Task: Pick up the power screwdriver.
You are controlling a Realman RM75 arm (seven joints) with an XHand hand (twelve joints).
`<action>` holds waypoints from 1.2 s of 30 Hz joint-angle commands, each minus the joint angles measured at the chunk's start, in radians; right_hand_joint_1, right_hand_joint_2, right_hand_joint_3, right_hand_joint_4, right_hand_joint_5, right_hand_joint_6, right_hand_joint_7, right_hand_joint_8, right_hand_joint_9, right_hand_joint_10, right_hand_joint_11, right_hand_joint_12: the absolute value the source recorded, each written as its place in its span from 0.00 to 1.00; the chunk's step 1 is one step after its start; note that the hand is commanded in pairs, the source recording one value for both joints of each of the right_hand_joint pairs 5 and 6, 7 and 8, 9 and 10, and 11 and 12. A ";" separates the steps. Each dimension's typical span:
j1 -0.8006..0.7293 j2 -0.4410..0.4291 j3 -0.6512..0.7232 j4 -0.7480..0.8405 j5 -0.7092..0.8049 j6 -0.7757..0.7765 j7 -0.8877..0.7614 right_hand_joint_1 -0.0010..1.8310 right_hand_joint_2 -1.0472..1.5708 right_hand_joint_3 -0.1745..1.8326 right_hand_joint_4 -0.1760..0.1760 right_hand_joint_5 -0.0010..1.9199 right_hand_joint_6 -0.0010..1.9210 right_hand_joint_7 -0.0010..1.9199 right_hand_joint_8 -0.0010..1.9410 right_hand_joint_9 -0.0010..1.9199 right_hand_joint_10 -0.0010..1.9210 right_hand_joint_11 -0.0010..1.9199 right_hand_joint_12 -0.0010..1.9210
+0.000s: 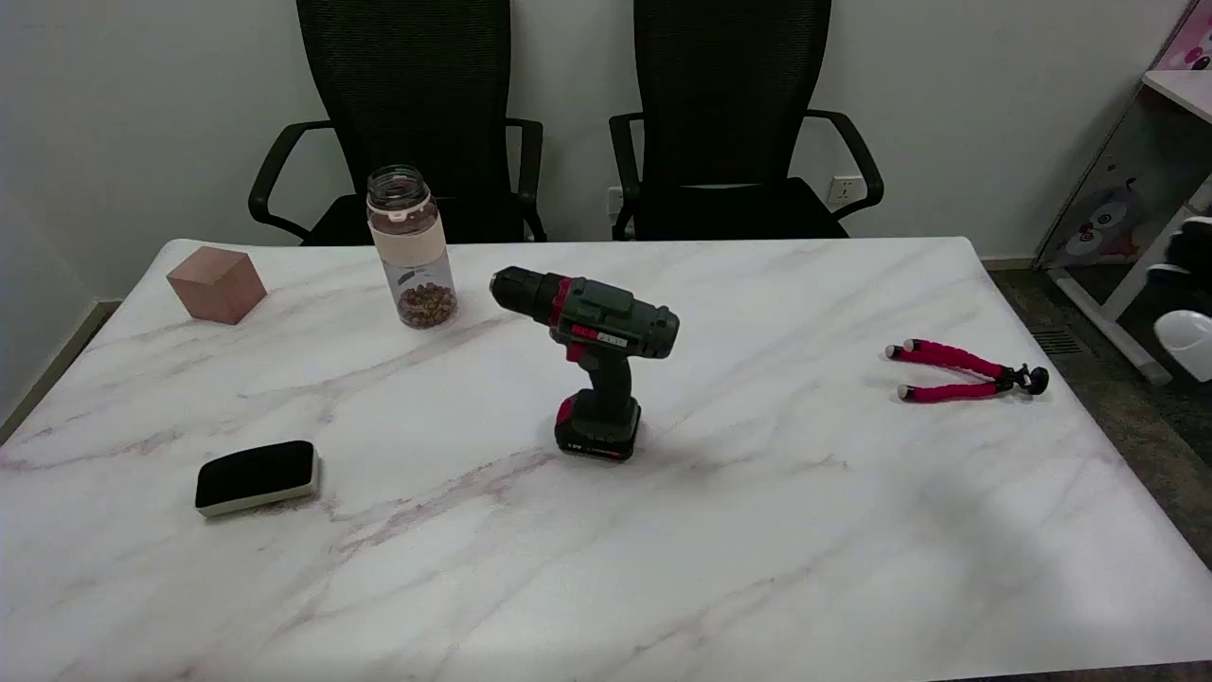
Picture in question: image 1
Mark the green red power screwdriver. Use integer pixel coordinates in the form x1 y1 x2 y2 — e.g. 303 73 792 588
490 266 681 463

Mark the clear bottle with nuts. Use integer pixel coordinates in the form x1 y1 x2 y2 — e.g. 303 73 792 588
366 165 459 331

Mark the black mesh office chair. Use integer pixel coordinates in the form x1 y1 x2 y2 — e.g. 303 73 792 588
248 0 548 247
609 0 885 242

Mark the red flexible mini tripod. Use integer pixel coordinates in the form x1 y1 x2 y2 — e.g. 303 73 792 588
885 338 1050 404

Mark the black whiteboard eraser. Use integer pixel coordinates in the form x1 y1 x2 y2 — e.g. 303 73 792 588
195 440 321 518

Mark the pink wooden cube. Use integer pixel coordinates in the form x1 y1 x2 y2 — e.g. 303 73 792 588
167 246 268 326

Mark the white desk with cartoon panel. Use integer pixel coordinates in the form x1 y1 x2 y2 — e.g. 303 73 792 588
1032 0 1212 387

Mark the white rounded object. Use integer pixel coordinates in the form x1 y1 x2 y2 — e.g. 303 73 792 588
1154 311 1212 383

